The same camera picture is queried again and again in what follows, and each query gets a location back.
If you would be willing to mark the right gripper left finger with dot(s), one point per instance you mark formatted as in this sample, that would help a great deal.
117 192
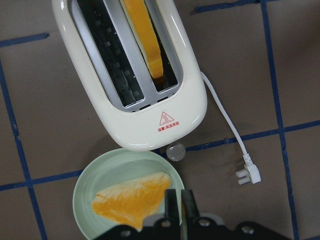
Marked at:
171 209

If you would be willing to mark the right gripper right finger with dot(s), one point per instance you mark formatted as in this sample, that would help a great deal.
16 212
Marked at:
189 207

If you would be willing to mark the white two-slot toaster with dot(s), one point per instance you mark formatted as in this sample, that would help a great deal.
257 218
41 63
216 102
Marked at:
136 113

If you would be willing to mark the bread slice in toaster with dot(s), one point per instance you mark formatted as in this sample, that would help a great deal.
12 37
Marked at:
141 25

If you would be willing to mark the triangular bread on plate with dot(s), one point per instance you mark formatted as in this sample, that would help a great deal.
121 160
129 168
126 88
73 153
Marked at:
130 202

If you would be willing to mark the light green plate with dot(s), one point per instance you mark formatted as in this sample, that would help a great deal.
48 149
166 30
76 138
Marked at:
113 167

